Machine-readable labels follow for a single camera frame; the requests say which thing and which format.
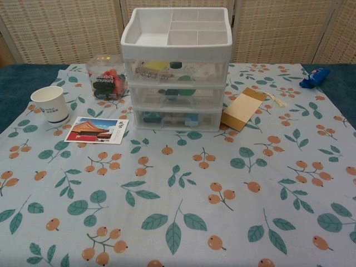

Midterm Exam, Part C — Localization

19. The clear plastic drawer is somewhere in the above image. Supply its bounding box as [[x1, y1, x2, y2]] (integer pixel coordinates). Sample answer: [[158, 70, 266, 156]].
[[129, 85, 225, 108]]

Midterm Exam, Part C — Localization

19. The clear drawer with blue item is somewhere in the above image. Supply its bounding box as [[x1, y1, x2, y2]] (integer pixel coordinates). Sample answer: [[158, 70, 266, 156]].
[[133, 107, 223, 131]]

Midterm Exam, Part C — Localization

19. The white plastic drawer organizer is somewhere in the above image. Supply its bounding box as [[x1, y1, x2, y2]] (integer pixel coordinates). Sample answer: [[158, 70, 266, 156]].
[[120, 7, 233, 131]]

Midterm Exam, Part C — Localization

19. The small black object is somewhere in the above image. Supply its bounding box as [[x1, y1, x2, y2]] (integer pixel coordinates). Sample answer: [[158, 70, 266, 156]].
[[158, 88, 179, 101]]

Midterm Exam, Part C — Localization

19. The fruit and leaf print tablecloth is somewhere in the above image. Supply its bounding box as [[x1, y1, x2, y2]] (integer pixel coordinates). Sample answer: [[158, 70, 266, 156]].
[[0, 63, 356, 267]]

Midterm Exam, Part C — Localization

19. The brown cardboard envelope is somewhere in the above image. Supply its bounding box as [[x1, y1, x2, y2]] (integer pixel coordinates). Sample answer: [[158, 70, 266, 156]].
[[220, 87, 268, 134]]

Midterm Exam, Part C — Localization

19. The yellow flat item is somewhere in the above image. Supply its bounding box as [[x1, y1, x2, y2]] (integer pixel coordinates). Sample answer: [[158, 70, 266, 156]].
[[145, 61, 170, 72]]

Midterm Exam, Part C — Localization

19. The palace photo postcard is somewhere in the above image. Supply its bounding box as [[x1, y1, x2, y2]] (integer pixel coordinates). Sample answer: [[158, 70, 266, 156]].
[[63, 116, 131, 145]]

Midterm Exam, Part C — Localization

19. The clear box with toys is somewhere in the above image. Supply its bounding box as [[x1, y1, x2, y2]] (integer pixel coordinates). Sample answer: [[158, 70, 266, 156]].
[[86, 56, 129, 100]]

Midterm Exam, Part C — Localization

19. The cream bookmark tassel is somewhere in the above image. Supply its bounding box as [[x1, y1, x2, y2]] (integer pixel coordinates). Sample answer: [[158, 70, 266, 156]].
[[265, 93, 287, 108]]

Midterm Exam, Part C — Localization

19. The white paper cup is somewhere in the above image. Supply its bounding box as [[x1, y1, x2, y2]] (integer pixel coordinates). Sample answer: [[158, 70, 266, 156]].
[[30, 86, 70, 125]]

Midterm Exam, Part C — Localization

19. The blue snack packet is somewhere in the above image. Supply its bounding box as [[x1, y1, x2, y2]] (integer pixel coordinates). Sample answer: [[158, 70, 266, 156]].
[[299, 67, 331, 89]]

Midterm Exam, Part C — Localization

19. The woven bamboo folding screen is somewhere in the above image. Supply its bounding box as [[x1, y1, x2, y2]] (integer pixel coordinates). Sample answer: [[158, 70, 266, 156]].
[[0, 0, 356, 67]]

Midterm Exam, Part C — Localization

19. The silver bead bracelet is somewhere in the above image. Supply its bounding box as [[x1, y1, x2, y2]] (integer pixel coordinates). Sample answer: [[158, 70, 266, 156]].
[[135, 68, 175, 81]]

